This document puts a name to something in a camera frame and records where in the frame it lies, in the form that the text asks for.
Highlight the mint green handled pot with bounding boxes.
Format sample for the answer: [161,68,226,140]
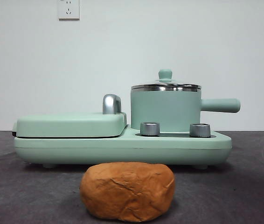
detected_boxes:
[130,86,241,133]

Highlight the silver griddle cover handle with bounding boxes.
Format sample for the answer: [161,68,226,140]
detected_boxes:
[102,93,123,115]

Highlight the silver control knob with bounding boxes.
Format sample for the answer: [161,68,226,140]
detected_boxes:
[189,123,211,138]
[140,121,161,136]

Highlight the brown potato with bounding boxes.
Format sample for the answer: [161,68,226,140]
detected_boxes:
[79,161,176,222]

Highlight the glass lid with green knob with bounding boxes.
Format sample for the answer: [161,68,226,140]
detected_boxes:
[131,68,202,91]

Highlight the white wall socket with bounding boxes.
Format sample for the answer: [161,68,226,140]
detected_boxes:
[58,0,80,21]

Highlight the mint green breakfast machine base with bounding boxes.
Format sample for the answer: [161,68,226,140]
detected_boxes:
[14,124,232,169]

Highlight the mint green griddle cover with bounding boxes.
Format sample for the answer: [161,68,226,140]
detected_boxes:
[12,112,128,139]

